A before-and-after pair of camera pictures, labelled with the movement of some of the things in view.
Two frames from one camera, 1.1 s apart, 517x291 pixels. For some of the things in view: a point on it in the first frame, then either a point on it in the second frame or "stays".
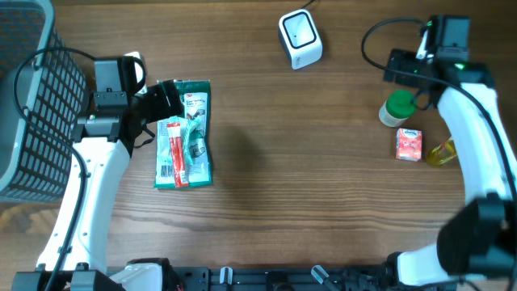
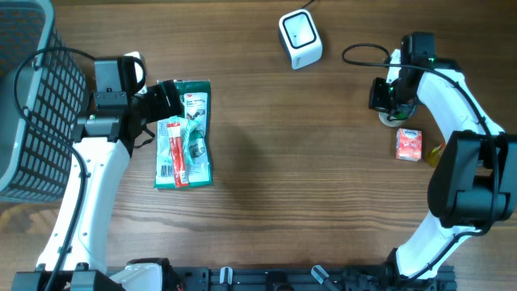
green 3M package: [196, 128] stays
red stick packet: [177, 145] stays
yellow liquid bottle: [442, 153] stays
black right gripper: [406, 59] to [376, 99]
